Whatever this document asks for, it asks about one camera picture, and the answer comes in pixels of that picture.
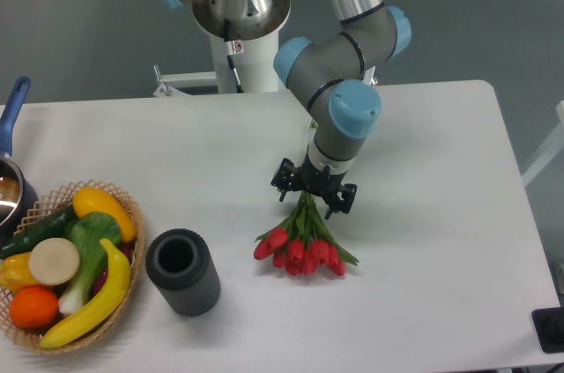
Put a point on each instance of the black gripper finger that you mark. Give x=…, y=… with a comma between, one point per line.
x=286, y=178
x=340, y=200

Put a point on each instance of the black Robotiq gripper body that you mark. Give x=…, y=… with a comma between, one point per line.
x=321, y=183

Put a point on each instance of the red tulip bouquet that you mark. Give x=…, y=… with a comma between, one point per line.
x=302, y=242

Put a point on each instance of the dark grey ribbed vase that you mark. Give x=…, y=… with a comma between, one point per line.
x=179, y=264

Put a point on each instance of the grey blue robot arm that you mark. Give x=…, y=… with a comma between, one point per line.
x=333, y=81

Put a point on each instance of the red fruit in basket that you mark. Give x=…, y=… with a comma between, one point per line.
x=126, y=250

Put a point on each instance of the yellow squash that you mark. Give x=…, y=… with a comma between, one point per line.
x=94, y=200

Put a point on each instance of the green bok choy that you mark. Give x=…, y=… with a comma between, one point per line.
x=85, y=234

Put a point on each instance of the yellow banana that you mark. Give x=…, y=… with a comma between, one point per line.
x=99, y=308

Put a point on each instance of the green cucumber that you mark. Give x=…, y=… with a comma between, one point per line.
x=51, y=226

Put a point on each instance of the black device at edge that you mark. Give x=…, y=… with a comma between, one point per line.
x=548, y=324

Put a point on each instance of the woven wicker basket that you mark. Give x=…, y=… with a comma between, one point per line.
x=56, y=200

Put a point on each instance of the beige round disc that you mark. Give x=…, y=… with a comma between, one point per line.
x=54, y=261

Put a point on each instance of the orange fruit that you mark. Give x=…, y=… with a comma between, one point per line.
x=34, y=307

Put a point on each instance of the yellow bell pepper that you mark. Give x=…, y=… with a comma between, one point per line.
x=16, y=274

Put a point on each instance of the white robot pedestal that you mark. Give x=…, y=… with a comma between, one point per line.
x=243, y=35

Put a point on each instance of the white frame at right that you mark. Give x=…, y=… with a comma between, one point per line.
x=550, y=147

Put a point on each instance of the blue handled saucepan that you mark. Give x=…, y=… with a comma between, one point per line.
x=17, y=194

